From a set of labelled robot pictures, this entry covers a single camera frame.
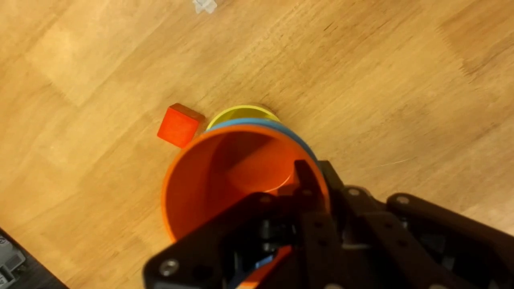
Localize orange plastic cup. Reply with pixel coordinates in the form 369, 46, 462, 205
160, 125, 330, 246

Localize yellow plastic cup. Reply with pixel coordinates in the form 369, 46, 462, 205
205, 103, 281, 133

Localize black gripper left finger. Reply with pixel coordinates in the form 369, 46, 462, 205
141, 159, 334, 289

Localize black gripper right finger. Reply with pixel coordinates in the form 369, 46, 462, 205
319, 159, 514, 289

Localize red small block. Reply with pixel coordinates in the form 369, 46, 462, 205
155, 103, 207, 149

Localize blue plastic cup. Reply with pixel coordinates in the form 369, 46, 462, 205
208, 117, 318, 162

